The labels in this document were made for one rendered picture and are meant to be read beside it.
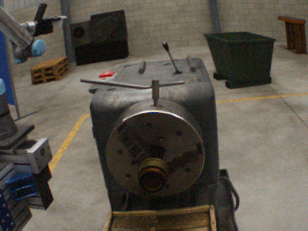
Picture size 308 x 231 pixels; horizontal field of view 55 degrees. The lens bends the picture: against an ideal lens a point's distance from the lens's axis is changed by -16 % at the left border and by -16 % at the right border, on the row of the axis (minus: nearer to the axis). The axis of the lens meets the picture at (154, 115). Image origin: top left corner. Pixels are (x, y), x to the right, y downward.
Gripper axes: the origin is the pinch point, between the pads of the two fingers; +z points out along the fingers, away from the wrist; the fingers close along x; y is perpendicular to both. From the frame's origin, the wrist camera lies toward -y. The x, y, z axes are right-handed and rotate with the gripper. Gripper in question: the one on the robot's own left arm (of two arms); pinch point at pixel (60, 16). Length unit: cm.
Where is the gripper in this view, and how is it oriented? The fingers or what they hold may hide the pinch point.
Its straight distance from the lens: 176.1
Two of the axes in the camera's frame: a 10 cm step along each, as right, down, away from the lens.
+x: 8.5, 2.0, -4.9
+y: 0.1, 9.2, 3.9
